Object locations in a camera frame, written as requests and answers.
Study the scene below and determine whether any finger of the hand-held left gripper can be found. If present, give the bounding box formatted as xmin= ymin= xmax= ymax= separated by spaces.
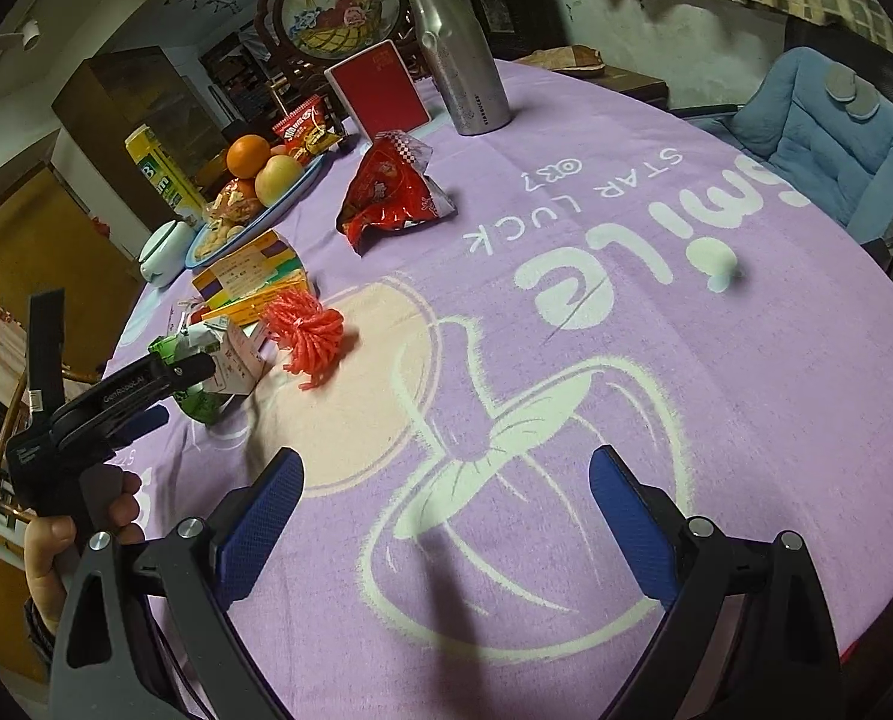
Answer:
xmin=105 ymin=405 xmax=172 ymax=451
xmin=146 ymin=355 xmax=217 ymax=398

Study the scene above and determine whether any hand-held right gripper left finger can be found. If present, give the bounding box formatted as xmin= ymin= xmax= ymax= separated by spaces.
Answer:
xmin=49 ymin=446 xmax=305 ymax=720

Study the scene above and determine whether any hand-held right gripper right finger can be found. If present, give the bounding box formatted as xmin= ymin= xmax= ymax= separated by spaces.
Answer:
xmin=590 ymin=444 xmax=843 ymax=720

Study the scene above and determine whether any green drink carton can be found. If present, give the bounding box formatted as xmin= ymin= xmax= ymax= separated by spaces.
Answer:
xmin=148 ymin=315 xmax=271 ymax=425

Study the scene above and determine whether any orange and yellow cardboard box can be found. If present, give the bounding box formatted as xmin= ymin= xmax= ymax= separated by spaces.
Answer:
xmin=191 ymin=231 xmax=316 ymax=327

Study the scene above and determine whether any person's left hand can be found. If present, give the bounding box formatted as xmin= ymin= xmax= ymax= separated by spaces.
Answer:
xmin=22 ymin=469 xmax=148 ymax=638

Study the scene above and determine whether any wooden armchair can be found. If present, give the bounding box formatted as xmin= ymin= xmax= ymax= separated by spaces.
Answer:
xmin=0 ymin=375 xmax=50 ymax=537

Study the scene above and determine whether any white ceramic teapot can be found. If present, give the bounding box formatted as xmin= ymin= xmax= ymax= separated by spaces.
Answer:
xmin=139 ymin=220 xmax=196 ymax=284

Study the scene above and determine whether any red net bag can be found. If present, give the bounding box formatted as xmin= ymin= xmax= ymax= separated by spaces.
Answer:
xmin=260 ymin=291 xmax=348 ymax=391

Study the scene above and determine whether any pile of walnut cookies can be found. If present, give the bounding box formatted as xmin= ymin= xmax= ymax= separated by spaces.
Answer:
xmin=191 ymin=217 xmax=245 ymax=260

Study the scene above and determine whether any red wrapped pastry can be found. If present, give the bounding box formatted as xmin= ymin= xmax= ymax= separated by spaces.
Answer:
xmin=210 ymin=180 xmax=263 ymax=222

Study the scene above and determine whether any yellow and green box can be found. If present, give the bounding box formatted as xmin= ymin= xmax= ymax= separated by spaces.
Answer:
xmin=124 ymin=124 xmax=208 ymax=222

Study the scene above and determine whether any blue plate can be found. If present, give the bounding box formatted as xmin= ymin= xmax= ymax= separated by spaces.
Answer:
xmin=184 ymin=154 xmax=335 ymax=271

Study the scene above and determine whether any apple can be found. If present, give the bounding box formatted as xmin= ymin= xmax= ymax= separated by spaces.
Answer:
xmin=255 ymin=155 xmax=302 ymax=207

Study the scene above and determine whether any orange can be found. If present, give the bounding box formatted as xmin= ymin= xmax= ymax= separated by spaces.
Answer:
xmin=225 ymin=133 xmax=273 ymax=179

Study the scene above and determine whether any red snack packet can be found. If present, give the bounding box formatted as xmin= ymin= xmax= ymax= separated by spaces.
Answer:
xmin=270 ymin=94 xmax=331 ymax=158

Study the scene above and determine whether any red foil snack bag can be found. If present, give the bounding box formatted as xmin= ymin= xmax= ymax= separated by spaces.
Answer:
xmin=335 ymin=130 xmax=456 ymax=254

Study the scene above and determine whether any wooden cabinet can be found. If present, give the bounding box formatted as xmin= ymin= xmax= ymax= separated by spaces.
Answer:
xmin=51 ymin=45 xmax=215 ymax=188

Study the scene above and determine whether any red and white box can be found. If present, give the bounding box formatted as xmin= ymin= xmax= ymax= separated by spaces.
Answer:
xmin=324 ymin=39 xmax=432 ymax=143

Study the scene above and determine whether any round framed embroidery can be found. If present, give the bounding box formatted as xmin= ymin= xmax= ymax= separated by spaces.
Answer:
xmin=255 ymin=0 xmax=417 ymax=80

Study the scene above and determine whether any silver metal bottle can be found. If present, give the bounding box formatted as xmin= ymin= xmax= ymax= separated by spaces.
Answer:
xmin=399 ymin=0 xmax=512 ymax=137

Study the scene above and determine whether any blue cushioned chair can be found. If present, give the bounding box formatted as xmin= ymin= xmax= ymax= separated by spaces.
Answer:
xmin=671 ymin=19 xmax=893 ymax=275
xmin=731 ymin=47 xmax=893 ymax=230

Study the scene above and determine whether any dark wooden side table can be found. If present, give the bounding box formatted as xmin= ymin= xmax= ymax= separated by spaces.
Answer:
xmin=510 ymin=56 xmax=670 ymax=112

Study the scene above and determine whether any tan wrapped bundle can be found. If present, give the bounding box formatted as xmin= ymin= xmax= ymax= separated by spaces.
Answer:
xmin=516 ymin=45 xmax=605 ymax=74

